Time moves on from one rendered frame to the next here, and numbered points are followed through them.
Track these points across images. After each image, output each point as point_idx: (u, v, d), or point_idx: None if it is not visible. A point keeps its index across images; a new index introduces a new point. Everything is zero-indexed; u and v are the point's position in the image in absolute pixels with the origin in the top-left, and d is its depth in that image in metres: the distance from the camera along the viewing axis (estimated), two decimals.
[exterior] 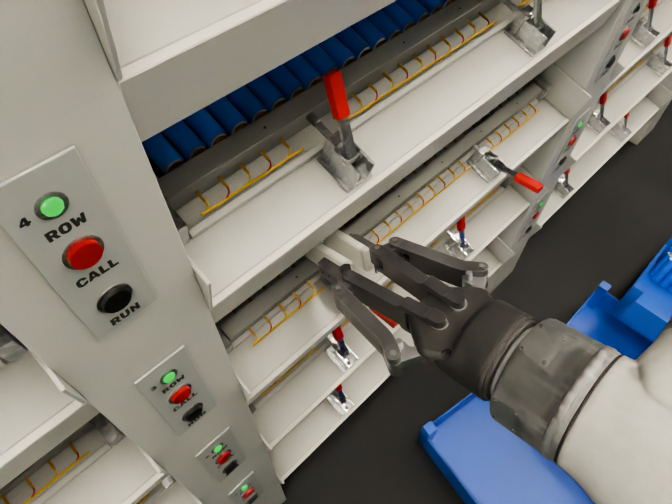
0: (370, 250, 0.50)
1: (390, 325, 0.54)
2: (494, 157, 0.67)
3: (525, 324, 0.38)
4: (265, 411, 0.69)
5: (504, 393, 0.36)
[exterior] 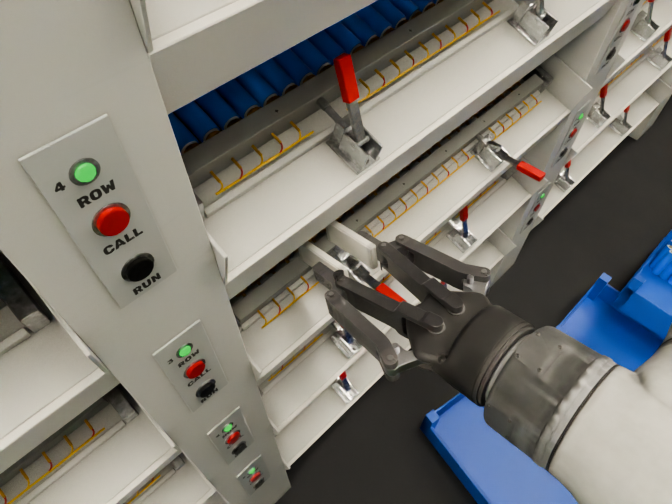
0: (376, 247, 0.50)
1: None
2: (497, 146, 0.68)
3: (522, 331, 0.38)
4: (272, 396, 0.70)
5: (498, 399, 0.36)
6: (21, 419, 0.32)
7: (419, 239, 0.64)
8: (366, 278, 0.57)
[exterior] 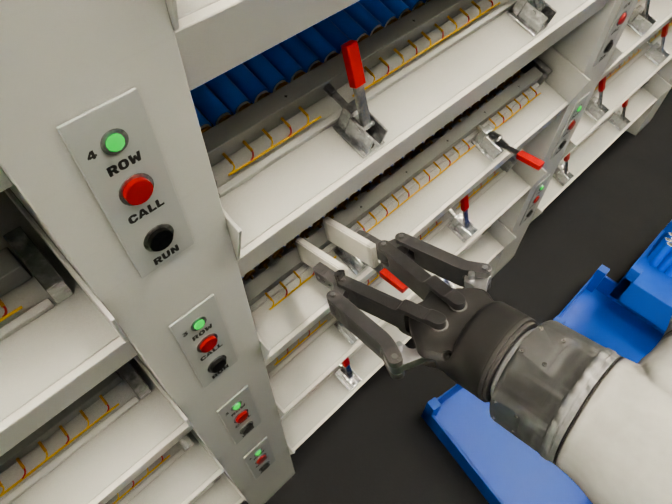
0: (376, 246, 0.50)
1: (399, 290, 0.57)
2: (497, 136, 0.70)
3: (525, 326, 0.38)
4: (278, 380, 0.72)
5: (504, 395, 0.36)
6: (47, 383, 0.34)
7: (421, 225, 0.65)
8: None
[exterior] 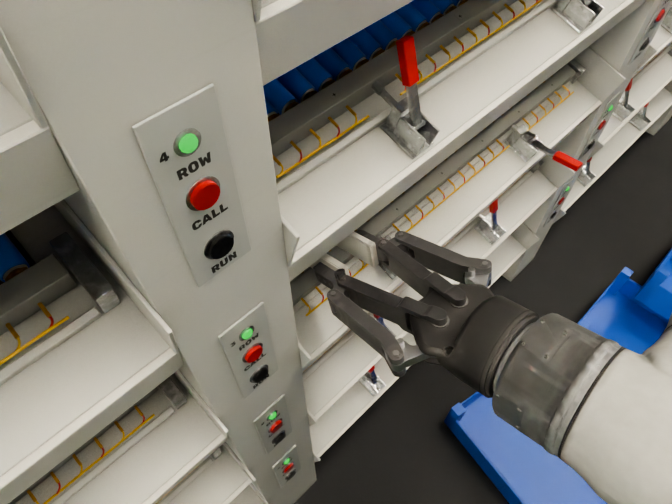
0: (376, 245, 0.50)
1: None
2: (533, 136, 0.68)
3: (526, 319, 0.38)
4: (306, 387, 0.70)
5: (507, 388, 0.36)
6: (96, 398, 0.32)
7: (457, 228, 0.63)
8: None
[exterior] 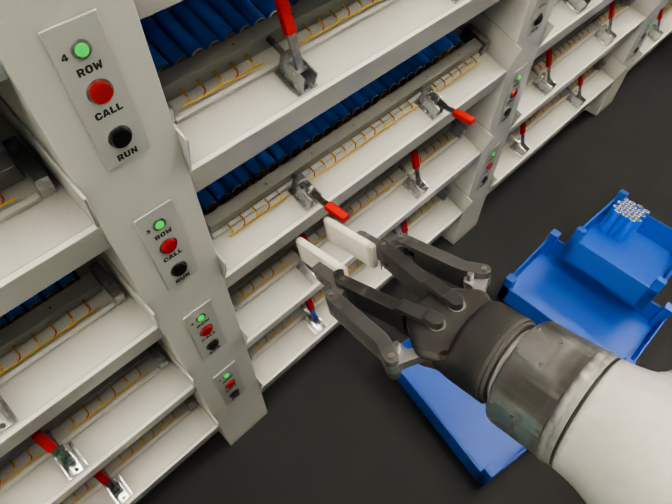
0: (376, 246, 0.50)
1: (340, 220, 0.66)
2: (436, 96, 0.79)
3: (523, 326, 0.38)
4: (244, 312, 0.82)
5: (500, 395, 0.36)
6: (35, 255, 0.43)
7: (366, 172, 0.75)
8: (317, 198, 0.69)
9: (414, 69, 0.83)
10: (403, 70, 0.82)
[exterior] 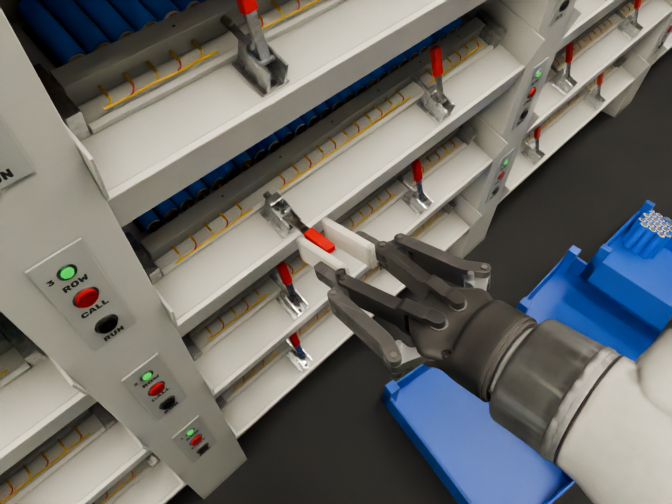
0: (343, 286, 0.49)
1: None
2: None
3: None
4: (212, 356, 0.68)
5: None
6: None
7: (358, 188, 0.61)
8: (295, 223, 0.55)
9: (407, 56, 0.69)
10: (394, 57, 0.69)
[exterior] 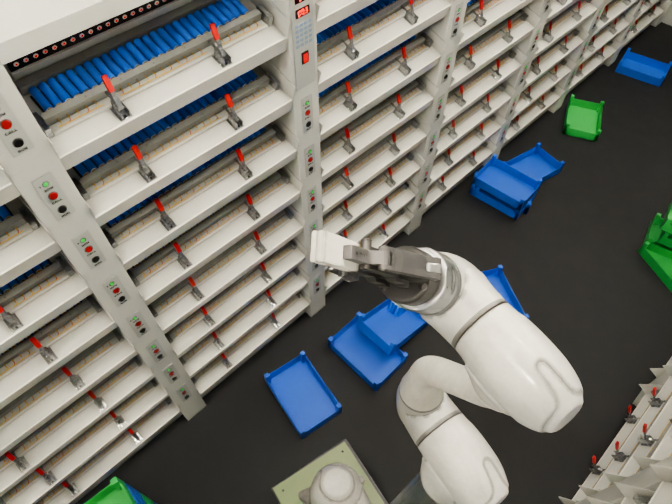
0: None
1: (201, 309, 1.80)
2: None
3: None
4: (189, 363, 1.97)
5: (446, 261, 0.68)
6: (119, 359, 1.59)
7: (235, 309, 1.90)
8: (207, 317, 1.84)
9: None
10: None
